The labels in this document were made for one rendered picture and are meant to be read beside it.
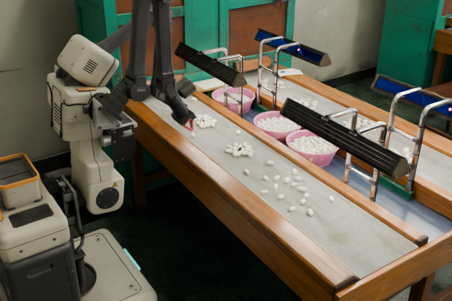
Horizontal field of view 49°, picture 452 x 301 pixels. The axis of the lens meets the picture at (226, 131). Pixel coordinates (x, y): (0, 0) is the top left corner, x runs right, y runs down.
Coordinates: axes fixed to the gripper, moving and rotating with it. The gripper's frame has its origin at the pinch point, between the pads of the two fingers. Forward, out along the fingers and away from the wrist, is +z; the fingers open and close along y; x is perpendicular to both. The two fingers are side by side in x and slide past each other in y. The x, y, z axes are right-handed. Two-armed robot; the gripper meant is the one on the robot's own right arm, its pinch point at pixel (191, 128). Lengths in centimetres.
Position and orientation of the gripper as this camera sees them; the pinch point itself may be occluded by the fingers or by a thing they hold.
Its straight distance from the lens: 208.8
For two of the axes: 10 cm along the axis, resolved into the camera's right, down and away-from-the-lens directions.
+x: -7.4, 6.3, -2.5
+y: -5.7, -3.7, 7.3
